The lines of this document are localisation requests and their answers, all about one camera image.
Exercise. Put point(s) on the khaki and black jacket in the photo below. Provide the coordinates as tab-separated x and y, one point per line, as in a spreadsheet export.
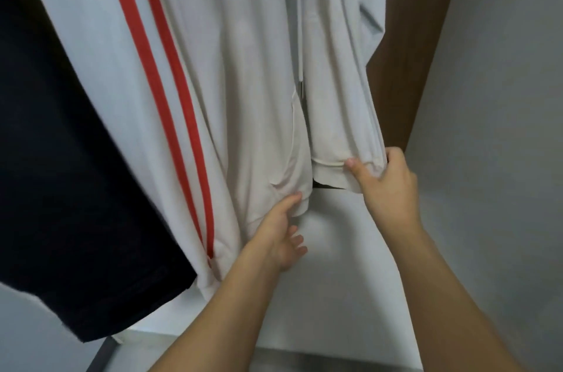
61	191

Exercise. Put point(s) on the white wardrobe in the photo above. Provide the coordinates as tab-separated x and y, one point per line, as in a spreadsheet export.
501	121

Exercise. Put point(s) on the person's right forearm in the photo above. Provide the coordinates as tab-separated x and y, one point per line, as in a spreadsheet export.
440	306

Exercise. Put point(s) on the person's left hand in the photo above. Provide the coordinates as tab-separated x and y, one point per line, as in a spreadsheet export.
280	240

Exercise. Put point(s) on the person's left forearm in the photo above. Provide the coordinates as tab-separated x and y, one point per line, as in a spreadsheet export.
220	323

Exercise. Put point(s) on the white jacket with red stripes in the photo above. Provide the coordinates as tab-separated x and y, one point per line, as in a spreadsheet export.
246	77

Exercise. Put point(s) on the person's right hand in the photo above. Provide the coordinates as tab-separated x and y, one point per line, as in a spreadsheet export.
391	196

